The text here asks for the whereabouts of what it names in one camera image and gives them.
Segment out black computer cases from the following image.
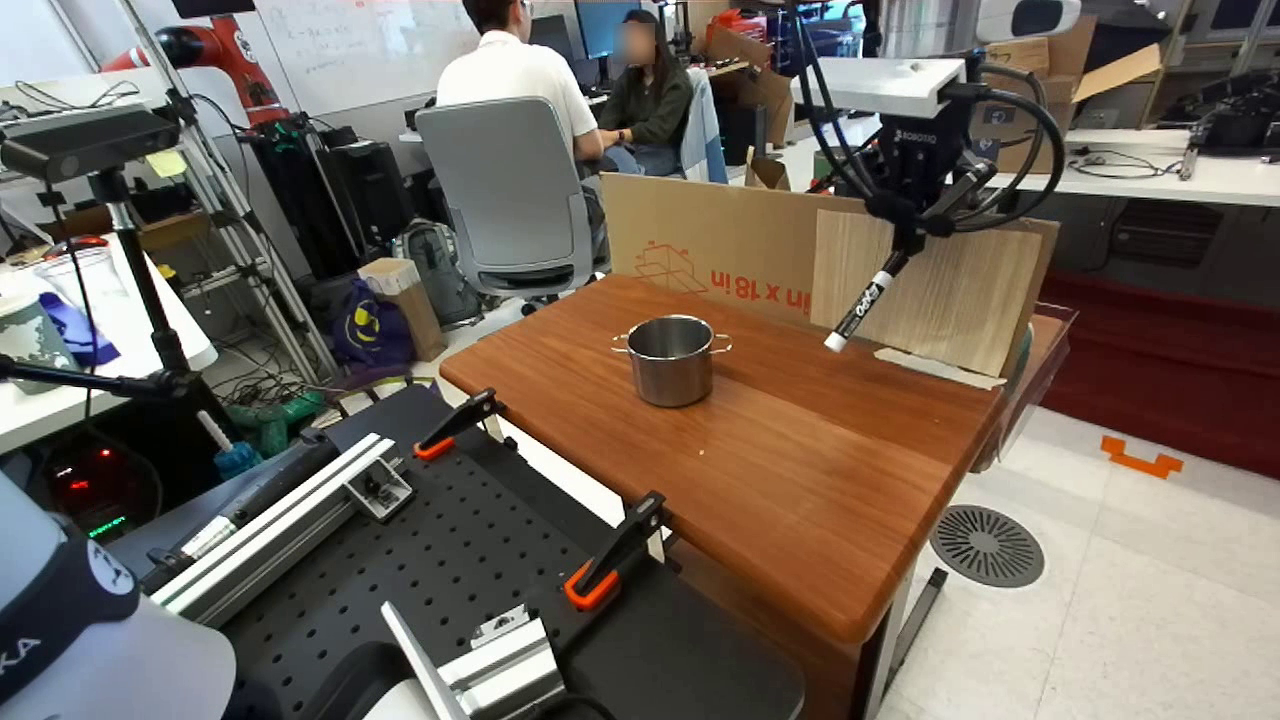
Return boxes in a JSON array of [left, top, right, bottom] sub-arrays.
[[252, 114, 415, 276]]

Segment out light blue jacket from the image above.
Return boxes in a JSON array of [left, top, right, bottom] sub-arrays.
[[675, 65, 731, 182]]

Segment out light plywood board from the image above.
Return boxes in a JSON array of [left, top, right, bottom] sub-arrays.
[[808, 204, 1063, 379]]

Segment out silver light stand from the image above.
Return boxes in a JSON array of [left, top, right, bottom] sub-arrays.
[[116, 0, 335, 384]]

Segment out black device with cables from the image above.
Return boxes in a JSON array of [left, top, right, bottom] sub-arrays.
[[1171, 71, 1280, 159]]

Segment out grey metal bracket plate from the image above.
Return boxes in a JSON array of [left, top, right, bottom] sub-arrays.
[[465, 599, 570, 697], [338, 450, 419, 524]]

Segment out black perforated breadboard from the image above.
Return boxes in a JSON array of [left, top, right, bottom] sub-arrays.
[[94, 377, 810, 720]]

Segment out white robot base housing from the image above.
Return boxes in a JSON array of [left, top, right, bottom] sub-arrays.
[[0, 471, 239, 720]]

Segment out steel cup with handles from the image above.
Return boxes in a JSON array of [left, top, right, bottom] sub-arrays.
[[608, 311, 736, 410]]

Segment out white desk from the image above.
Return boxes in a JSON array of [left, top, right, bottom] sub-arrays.
[[1023, 123, 1280, 216]]

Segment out dark desk cabinet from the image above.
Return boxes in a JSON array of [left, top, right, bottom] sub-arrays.
[[1053, 196, 1280, 311]]

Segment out cardboard panel with red print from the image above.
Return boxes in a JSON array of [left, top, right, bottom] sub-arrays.
[[595, 170, 873, 324]]

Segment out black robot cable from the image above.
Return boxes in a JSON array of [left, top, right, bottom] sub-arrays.
[[796, 35, 1070, 276]]

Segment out green tool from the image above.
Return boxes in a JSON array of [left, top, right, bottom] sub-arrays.
[[225, 386, 331, 464]]

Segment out grey metal table leg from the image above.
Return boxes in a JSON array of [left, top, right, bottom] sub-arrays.
[[873, 562, 953, 716]]

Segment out white side table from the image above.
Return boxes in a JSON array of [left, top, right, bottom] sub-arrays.
[[0, 233, 219, 456]]

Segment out dark blue bag yellow logo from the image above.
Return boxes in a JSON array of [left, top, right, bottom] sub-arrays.
[[315, 276, 415, 377]]

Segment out tan cardboard bag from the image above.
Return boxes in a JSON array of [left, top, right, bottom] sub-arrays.
[[356, 253, 453, 363]]

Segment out clear plastic container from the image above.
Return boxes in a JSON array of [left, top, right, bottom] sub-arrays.
[[0, 290, 70, 390]]

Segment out person in dark green jacket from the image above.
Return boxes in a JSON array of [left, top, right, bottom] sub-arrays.
[[595, 7, 695, 178]]

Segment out grey padded office chair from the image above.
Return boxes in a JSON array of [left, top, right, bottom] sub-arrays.
[[413, 92, 598, 305]]

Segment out open cardboard box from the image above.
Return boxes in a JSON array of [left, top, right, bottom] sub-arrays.
[[983, 10, 1169, 134]]

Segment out round metal floor drain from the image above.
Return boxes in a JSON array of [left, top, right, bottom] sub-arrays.
[[928, 499, 1053, 593]]

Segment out whiteboard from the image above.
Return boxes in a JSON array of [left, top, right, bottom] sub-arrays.
[[252, 0, 483, 114]]

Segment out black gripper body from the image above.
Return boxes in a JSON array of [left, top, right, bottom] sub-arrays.
[[862, 120, 968, 228]]

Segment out black and white marker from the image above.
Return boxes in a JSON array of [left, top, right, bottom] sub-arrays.
[[818, 262, 901, 359]]

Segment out black tripod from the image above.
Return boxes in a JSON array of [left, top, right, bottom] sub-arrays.
[[0, 165, 202, 402]]

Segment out aluminium extrusion rail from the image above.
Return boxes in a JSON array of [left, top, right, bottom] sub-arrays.
[[375, 594, 570, 720], [145, 427, 402, 630]]

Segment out person in white shirt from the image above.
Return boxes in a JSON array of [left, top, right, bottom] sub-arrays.
[[432, 0, 608, 165]]

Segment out blue cloth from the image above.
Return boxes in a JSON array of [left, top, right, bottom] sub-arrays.
[[34, 286, 124, 372]]

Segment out black clamp with orange handle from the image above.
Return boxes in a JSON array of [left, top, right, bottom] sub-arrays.
[[554, 488, 675, 617], [409, 386, 506, 469]]

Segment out black controller with red light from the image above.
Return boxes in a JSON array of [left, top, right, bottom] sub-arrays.
[[23, 433, 171, 543]]

